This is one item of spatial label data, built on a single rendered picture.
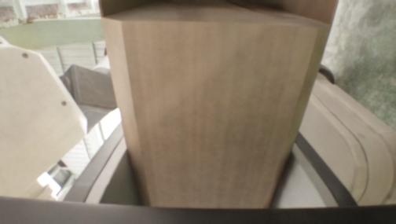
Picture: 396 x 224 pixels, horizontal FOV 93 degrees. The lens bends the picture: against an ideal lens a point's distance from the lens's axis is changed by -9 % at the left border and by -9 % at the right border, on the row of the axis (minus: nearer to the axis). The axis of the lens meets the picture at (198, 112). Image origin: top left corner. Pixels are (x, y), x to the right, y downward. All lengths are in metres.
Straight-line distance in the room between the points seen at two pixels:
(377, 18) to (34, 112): 0.54
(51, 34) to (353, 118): 3.94
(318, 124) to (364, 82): 0.28
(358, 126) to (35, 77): 0.36
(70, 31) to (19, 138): 3.54
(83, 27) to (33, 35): 0.88
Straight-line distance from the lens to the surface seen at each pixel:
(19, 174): 0.30
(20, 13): 3.78
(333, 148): 0.19
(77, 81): 0.43
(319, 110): 0.20
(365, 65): 0.47
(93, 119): 0.47
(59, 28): 3.88
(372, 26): 0.48
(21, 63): 0.34
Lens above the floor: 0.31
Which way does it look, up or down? level
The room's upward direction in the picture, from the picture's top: 89 degrees counter-clockwise
